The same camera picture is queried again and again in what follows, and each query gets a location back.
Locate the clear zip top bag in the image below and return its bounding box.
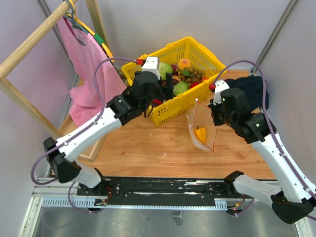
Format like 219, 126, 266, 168
186, 98, 217, 154

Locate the yellow bell pepper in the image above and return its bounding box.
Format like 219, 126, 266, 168
194, 126, 206, 144

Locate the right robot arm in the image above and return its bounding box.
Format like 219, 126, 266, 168
209, 87, 316, 224

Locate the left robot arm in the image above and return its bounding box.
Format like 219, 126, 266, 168
43, 72, 164, 196

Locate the green cabbage front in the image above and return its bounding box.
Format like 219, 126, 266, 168
173, 81, 190, 96

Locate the green cabbage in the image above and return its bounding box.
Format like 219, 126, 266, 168
173, 81, 190, 96
158, 62, 173, 80

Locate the red chili pepper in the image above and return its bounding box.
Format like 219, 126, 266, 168
154, 99, 163, 105

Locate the green cabbage back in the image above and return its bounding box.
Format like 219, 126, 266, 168
158, 62, 173, 80

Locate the red tomato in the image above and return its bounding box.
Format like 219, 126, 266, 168
189, 82, 200, 89

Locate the peach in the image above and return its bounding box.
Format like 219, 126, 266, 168
177, 59, 192, 71

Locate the orange fruit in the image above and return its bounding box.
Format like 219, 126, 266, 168
201, 77, 209, 82

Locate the dark navy cloth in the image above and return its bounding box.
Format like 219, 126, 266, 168
225, 76, 263, 112

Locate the yellow plastic basket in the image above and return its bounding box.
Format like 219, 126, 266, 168
121, 36, 228, 127

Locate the yellow clothes hanger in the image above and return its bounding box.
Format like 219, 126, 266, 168
73, 0, 113, 58

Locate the pink shirt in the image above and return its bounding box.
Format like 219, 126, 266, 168
57, 17, 126, 127

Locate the wooden clothes rack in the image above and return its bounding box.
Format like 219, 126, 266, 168
0, 0, 109, 162

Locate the grey clothes hanger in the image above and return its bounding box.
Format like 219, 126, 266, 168
64, 0, 89, 34

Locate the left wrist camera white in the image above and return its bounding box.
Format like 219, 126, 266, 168
142, 57, 160, 80

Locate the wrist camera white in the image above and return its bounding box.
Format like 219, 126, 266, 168
142, 57, 160, 80
213, 80, 230, 106

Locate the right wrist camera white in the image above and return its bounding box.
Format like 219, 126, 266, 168
213, 80, 230, 106

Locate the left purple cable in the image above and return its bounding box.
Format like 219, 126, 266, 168
30, 57, 143, 186

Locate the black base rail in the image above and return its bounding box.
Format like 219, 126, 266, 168
77, 176, 243, 207

